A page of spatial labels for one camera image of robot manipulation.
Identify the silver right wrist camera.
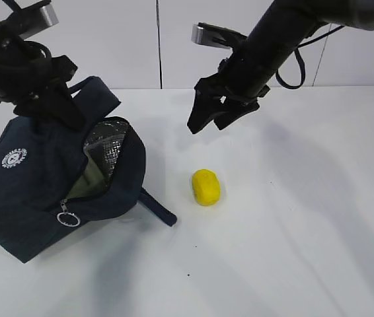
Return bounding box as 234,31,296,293
191,22,244,49

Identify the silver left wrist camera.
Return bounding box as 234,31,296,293
6,1,59,40

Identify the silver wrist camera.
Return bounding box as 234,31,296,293
191,22,244,49
6,1,59,40

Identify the dark blue lunch bag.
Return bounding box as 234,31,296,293
0,76,177,263

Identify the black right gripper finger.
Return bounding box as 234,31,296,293
213,99,260,130
187,90,225,134

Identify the yellow lemon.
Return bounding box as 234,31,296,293
192,169,221,206

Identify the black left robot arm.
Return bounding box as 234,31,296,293
0,1,85,131

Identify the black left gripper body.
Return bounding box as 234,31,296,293
0,41,77,118

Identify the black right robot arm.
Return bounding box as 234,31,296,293
187,1,374,134

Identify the glass container green lid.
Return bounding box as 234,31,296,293
66,154,106,199

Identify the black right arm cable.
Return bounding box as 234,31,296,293
275,24,345,90

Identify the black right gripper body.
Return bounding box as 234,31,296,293
194,58,270,106

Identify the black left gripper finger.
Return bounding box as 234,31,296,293
46,81,85,129

